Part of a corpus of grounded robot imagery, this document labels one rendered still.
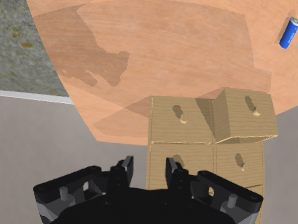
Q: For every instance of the blue aa battery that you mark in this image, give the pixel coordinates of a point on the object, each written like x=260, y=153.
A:
x=289, y=33

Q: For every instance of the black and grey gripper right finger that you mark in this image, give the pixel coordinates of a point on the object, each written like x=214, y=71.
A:
x=241, y=204

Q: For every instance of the tan wooden chest of drawers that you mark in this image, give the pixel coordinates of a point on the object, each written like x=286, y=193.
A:
x=214, y=145

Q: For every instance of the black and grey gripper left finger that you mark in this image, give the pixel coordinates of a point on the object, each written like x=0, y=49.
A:
x=53, y=196

